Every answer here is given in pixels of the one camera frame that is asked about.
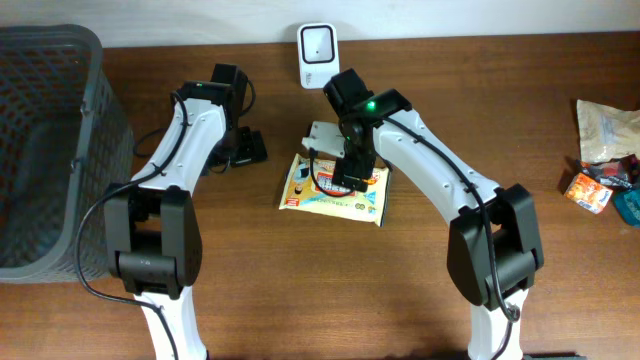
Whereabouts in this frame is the yellow wet wipes pack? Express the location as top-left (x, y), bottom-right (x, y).
top-left (279, 154), bottom-right (390, 226)

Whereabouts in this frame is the orange tissue pack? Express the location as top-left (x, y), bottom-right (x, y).
top-left (564, 173), bottom-right (613, 214)

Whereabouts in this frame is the kraft paper pouch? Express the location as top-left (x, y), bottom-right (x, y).
top-left (576, 100), bottom-right (639, 163)

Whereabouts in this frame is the black hex wrench set packet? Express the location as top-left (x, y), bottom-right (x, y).
top-left (578, 155), bottom-right (639, 190)

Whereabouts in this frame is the teal mouthwash bottle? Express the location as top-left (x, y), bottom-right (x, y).
top-left (613, 189), bottom-right (640, 228)

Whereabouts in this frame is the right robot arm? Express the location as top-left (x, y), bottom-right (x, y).
top-left (323, 69), bottom-right (544, 359)

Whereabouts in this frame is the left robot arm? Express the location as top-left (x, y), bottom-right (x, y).
top-left (104, 64), bottom-right (267, 359)

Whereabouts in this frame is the grey plastic mesh basket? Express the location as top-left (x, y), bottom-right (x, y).
top-left (1, 25), bottom-right (134, 284)

